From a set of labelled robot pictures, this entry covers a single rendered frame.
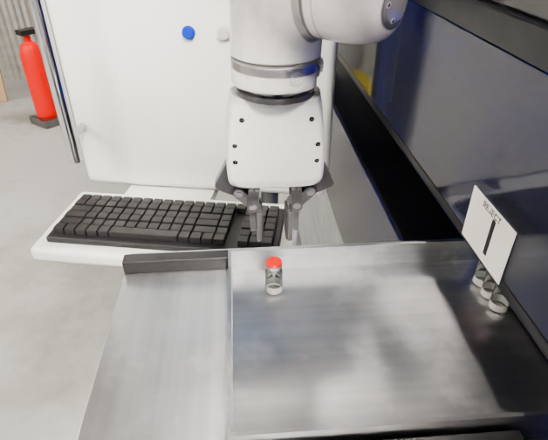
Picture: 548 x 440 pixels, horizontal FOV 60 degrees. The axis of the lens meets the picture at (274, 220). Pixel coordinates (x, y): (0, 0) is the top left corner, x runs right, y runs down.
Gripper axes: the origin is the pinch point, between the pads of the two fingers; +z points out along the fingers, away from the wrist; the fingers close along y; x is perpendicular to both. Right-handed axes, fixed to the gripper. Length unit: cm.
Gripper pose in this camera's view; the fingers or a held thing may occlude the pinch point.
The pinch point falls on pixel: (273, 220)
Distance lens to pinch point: 54.0
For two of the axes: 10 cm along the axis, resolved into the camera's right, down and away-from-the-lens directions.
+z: -0.1, 8.3, 5.5
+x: 0.8, 5.5, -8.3
